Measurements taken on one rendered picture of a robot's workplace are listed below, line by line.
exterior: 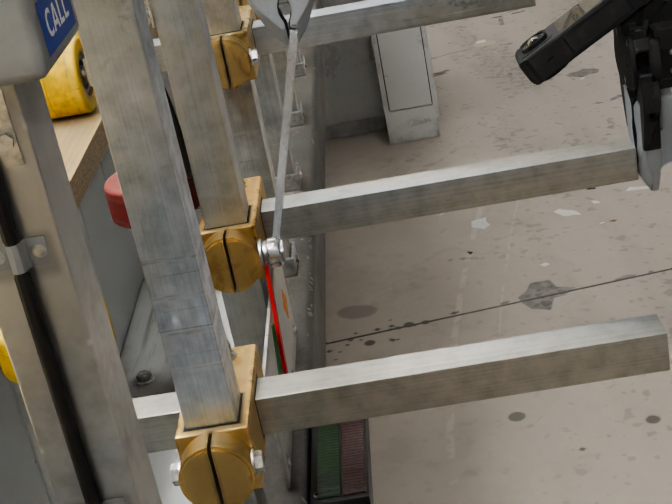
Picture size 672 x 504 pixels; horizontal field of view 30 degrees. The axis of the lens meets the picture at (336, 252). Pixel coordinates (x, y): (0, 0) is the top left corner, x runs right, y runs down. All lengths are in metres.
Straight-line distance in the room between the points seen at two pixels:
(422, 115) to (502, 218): 0.69
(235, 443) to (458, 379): 0.16
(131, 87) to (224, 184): 0.30
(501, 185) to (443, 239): 1.97
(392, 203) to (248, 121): 0.25
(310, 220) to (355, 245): 2.02
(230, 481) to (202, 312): 0.11
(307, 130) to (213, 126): 0.76
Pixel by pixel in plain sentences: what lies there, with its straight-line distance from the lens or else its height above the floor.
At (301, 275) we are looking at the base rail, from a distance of 1.33.
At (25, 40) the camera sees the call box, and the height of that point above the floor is 1.17.
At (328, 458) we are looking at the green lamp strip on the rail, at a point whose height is 0.70.
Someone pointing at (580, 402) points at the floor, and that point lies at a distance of 2.35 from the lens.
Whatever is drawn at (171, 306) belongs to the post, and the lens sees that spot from 0.80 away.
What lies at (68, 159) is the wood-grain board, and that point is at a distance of 1.21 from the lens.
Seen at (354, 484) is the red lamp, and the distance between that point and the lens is 0.98.
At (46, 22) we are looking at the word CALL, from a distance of 0.47.
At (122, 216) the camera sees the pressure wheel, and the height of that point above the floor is 0.89.
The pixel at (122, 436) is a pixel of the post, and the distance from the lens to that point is 0.55.
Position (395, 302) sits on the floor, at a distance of 2.79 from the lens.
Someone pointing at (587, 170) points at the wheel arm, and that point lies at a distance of 1.09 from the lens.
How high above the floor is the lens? 1.26
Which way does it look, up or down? 24 degrees down
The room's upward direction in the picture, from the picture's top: 11 degrees counter-clockwise
